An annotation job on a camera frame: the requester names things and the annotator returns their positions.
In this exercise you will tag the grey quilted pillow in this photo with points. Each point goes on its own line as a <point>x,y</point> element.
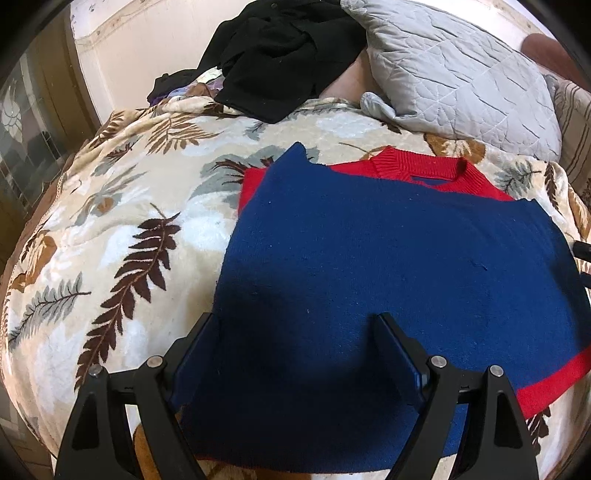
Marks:
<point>452,69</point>

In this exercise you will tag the patterned glass door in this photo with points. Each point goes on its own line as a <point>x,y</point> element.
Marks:
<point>32,138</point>

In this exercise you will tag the purple and white cloth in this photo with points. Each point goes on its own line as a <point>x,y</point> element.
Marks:
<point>207,85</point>

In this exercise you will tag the black garment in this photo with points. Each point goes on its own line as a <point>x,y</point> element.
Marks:
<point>277,55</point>

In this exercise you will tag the brown velvet cushion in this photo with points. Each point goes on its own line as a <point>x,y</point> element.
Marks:
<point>545,53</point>

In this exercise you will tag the striped beige sofa cushion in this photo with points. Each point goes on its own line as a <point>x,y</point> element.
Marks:
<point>575,120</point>

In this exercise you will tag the small dark cloth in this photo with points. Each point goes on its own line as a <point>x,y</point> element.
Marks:
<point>171,87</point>

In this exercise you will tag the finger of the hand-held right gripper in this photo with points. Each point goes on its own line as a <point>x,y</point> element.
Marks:
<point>582,251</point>

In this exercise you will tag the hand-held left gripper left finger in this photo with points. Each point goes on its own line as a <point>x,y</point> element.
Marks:
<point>196,355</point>

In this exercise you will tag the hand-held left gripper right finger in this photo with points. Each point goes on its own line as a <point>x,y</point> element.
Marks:
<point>401,355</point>

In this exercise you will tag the leaf print blanket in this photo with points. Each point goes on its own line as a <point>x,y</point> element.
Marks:
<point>138,184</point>

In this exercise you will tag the red and blue sweater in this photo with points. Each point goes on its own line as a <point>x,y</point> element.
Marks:
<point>369,254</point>

